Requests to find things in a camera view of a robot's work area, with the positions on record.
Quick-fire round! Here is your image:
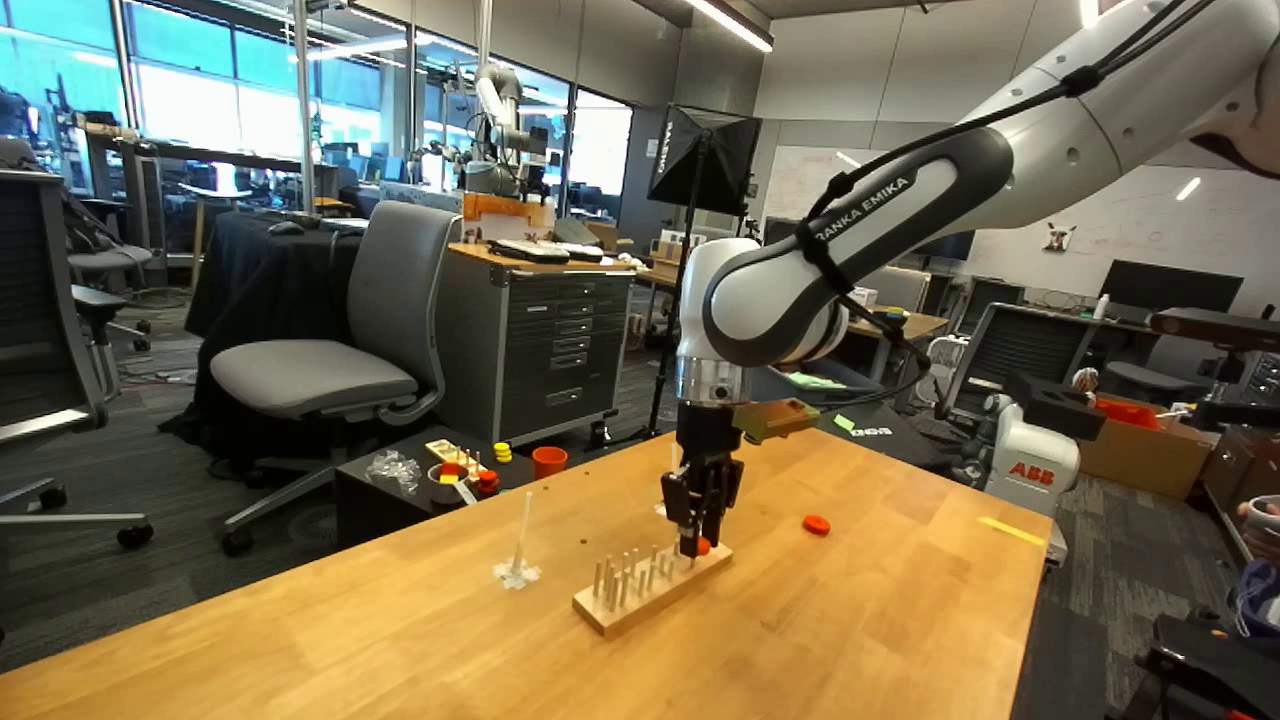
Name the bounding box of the cluttered wooden desk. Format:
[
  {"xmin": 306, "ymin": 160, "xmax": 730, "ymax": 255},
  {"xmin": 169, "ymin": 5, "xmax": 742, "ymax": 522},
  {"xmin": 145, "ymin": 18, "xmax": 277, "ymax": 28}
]
[{"xmin": 637, "ymin": 244, "xmax": 686, "ymax": 309}]

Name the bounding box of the low black side table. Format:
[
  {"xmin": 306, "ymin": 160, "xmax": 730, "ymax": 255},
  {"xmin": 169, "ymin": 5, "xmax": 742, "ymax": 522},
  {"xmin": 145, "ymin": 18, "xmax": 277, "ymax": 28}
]
[{"xmin": 331, "ymin": 429, "xmax": 592, "ymax": 552}]

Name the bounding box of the yellow tape strip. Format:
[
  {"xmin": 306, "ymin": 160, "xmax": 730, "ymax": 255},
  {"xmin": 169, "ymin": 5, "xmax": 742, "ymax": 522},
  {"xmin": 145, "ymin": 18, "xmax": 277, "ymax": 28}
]
[{"xmin": 972, "ymin": 513, "xmax": 1054, "ymax": 552}]

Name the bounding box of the grey drawer cabinet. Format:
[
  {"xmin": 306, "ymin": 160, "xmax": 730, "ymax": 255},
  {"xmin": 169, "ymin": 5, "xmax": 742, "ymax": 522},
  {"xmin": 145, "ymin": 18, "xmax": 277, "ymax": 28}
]
[{"xmin": 437, "ymin": 241, "xmax": 640, "ymax": 451}]

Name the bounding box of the black office chair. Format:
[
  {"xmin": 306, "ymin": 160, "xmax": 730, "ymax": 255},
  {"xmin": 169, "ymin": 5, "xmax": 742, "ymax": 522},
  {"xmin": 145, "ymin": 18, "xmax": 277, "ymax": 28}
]
[{"xmin": 0, "ymin": 163, "xmax": 158, "ymax": 555}]

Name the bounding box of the orange cup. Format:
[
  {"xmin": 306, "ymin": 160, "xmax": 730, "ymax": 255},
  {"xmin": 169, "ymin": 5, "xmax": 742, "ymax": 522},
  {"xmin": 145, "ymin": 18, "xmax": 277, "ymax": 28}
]
[{"xmin": 527, "ymin": 439, "xmax": 574, "ymax": 481}]

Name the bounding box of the white tray with red parts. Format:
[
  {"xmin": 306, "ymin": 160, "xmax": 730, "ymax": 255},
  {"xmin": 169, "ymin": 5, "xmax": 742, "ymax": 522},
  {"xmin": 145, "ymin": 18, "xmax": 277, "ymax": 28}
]
[{"xmin": 420, "ymin": 434, "xmax": 508, "ymax": 513}]

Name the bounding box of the keyboard on cabinet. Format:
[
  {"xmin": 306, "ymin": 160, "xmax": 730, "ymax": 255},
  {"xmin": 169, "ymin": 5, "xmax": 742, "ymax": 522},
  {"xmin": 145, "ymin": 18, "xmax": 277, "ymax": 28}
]
[{"xmin": 486, "ymin": 234, "xmax": 611, "ymax": 270}]

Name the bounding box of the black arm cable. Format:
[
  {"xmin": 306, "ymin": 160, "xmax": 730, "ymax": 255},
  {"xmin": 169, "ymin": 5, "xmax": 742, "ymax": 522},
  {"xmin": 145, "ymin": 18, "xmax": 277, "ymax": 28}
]
[{"xmin": 790, "ymin": 0, "xmax": 1205, "ymax": 410}]

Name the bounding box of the grey office chair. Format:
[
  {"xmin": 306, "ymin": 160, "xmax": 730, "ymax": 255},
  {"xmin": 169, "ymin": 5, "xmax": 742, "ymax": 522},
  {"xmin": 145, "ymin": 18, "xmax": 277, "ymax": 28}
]
[{"xmin": 202, "ymin": 196, "xmax": 464, "ymax": 565}]

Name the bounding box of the orange box on cabinet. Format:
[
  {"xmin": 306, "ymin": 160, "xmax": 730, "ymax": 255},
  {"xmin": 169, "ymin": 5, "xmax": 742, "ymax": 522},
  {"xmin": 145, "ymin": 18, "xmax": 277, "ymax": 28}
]
[{"xmin": 460, "ymin": 189, "xmax": 559, "ymax": 244}]

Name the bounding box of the black computer monitor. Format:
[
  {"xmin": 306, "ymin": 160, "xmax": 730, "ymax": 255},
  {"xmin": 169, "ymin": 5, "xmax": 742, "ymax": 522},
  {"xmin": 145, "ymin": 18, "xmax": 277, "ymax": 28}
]
[{"xmin": 1101, "ymin": 255, "xmax": 1248, "ymax": 322}]

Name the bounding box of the wooden peg board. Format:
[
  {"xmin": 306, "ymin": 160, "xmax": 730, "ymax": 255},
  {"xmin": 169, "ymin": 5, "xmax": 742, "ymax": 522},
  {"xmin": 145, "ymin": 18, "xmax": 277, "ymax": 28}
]
[{"xmin": 568, "ymin": 536, "xmax": 738, "ymax": 639}]

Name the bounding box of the yellowish wrist camera box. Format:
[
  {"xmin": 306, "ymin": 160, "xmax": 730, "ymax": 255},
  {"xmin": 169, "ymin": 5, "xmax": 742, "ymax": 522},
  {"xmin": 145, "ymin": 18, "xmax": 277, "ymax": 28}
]
[{"xmin": 728, "ymin": 398, "xmax": 824, "ymax": 448}]

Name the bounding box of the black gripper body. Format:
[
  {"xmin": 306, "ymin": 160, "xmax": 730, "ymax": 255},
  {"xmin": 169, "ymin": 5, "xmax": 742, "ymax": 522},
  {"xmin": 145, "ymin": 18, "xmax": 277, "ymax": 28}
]
[{"xmin": 671, "ymin": 398, "xmax": 749, "ymax": 471}]

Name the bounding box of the blue bin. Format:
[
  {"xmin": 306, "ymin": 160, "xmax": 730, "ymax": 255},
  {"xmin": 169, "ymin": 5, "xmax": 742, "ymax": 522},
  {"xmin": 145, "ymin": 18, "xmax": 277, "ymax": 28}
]
[{"xmin": 1235, "ymin": 555, "xmax": 1280, "ymax": 647}]

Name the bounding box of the black softbox light on stand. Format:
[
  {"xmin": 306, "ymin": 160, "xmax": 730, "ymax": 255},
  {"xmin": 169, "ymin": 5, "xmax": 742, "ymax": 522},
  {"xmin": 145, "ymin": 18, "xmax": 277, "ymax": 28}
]
[{"xmin": 645, "ymin": 106, "xmax": 767, "ymax": 443}]

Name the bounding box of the brown cardboard box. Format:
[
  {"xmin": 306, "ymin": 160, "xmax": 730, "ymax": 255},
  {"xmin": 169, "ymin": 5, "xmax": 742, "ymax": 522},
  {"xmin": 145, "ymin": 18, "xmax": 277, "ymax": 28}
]
[{"xmin": 1076, "ymin": 418, "xmax": 1218, "ymax": 503}]

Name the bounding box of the white ABB robot base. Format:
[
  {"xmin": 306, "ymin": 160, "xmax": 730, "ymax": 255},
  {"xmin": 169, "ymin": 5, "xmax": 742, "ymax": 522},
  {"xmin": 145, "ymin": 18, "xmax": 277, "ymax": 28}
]
[{"xmin": 981, "ymin": 398, "xmax": 1087, "ymax": 522}]

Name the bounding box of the ceiling light strip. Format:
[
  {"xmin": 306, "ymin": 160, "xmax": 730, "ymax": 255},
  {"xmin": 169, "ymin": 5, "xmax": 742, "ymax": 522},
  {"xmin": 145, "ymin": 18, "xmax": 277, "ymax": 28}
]
[{"xmin": 683, "ymin": 0, "xmax": 779, "ymax": 60}]

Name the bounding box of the clear plastic bag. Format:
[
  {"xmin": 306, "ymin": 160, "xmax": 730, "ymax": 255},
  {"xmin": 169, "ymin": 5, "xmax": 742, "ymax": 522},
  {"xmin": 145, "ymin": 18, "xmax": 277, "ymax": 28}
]
[{"xmin": 358, "ymin": 443, "xmax": 427, "ymax": 494}]

